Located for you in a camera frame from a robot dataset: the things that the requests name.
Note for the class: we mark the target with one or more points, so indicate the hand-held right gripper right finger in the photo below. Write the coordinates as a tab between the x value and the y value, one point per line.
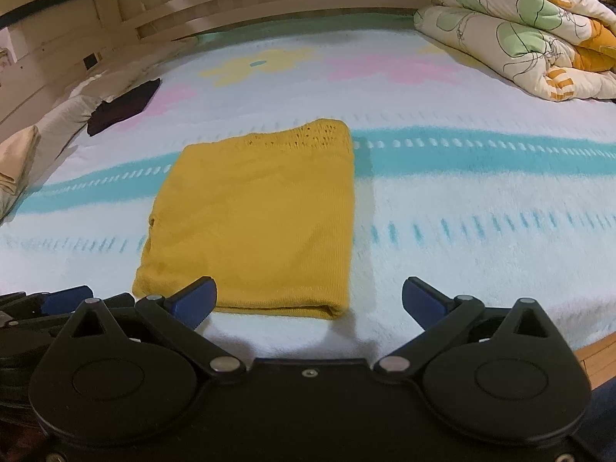
423	298

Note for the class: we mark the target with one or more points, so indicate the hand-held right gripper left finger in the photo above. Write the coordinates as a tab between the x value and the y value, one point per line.
195	301

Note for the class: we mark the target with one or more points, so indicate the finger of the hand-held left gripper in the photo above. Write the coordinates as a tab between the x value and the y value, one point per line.
67	299

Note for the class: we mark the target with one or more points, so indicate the mustard yellow knit top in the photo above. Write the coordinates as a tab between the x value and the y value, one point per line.
260	221

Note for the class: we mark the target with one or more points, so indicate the printed fleece blanket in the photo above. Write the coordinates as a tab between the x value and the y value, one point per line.
457	211

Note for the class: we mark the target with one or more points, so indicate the beige pillow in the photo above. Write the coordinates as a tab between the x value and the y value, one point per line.
17	168

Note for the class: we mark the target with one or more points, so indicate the dark cloth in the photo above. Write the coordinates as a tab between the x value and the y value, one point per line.
122	106

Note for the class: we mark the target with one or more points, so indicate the floral quilt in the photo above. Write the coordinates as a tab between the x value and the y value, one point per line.
524	29

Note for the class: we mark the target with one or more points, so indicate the wall socket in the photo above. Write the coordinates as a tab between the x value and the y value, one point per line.
91	61

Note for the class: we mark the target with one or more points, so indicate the black wall strip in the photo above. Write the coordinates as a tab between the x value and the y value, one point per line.
43	5

